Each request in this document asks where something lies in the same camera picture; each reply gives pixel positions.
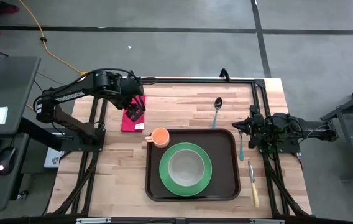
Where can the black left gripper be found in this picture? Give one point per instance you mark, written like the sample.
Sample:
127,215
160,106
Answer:
134,110

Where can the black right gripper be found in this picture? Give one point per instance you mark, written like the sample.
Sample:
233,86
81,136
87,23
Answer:
260,130

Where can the red cloth napkin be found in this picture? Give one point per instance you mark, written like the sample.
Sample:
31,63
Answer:
130,126

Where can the orange plastic mug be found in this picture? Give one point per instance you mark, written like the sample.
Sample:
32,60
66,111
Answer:
160,137

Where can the grey plastic bowl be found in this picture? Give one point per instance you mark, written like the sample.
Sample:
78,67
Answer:
186,168

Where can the green plastic plate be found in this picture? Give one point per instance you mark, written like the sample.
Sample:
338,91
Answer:
186,191

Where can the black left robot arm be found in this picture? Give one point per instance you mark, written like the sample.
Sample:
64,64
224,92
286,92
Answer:
71,96

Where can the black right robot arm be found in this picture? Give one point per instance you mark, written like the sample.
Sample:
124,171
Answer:
288,130

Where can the dark brown serving tray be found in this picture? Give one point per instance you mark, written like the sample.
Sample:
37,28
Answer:
201,137

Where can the white printed box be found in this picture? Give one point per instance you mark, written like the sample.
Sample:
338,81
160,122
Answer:
52,158

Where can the grey computer desk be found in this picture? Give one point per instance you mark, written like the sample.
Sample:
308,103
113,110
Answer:
8,84

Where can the black computer mouse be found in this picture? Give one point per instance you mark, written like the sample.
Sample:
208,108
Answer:
6,161

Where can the desk caster wheel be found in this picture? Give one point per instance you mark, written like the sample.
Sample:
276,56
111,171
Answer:
23,195

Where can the person's foot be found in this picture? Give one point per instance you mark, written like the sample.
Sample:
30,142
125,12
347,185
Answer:
7,7

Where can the black aluminium table frame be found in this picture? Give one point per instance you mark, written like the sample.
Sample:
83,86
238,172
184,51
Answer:
210,81

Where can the silver metal bracket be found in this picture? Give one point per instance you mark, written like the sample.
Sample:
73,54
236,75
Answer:
93,220
266,221

